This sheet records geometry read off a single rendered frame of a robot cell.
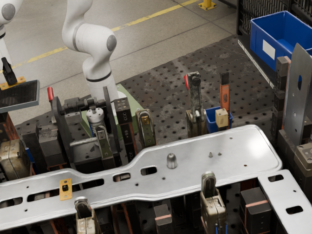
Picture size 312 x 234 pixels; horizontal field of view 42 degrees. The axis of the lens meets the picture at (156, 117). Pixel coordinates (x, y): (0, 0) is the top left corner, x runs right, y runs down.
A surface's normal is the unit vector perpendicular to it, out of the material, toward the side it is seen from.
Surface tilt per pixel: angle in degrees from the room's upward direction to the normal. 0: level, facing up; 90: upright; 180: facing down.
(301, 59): 90
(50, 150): 90
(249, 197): 0
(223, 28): 0
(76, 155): 0
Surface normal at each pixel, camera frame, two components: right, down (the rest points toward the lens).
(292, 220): -0.11, -0.77
